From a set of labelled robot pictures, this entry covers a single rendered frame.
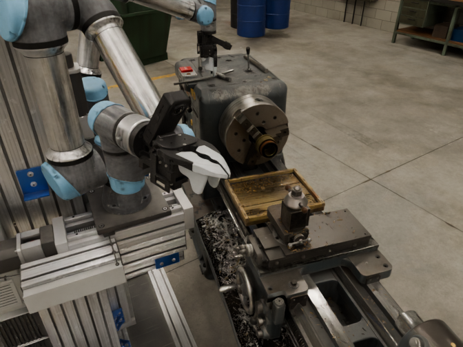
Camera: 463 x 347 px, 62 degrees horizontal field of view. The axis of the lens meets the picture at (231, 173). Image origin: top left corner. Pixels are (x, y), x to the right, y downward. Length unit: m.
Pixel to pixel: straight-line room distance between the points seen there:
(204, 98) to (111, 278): 0.96
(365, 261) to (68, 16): 1.17
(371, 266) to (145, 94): 0.97
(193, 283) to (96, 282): 1.39
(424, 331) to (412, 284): 1.76
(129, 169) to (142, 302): 1.46
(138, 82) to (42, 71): 0.21
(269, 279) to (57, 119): 0.81
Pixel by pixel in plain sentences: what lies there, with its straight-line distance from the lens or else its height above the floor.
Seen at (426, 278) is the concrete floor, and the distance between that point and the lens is 2.84.
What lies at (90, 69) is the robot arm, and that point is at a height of 1.41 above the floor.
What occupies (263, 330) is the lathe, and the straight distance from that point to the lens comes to 1.48.
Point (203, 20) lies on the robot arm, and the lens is 1.67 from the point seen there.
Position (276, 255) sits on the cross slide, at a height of 0.96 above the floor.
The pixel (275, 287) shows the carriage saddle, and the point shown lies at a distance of 1.31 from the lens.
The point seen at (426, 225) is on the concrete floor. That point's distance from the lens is 3.27.
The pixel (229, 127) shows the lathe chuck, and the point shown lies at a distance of 1.72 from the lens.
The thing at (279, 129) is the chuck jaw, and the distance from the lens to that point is 1.78.
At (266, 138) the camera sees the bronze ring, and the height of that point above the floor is 1.12.
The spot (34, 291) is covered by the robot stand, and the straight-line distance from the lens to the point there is 1.20.
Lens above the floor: 1.90
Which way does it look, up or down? 33 degrees down
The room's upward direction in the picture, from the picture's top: straight up
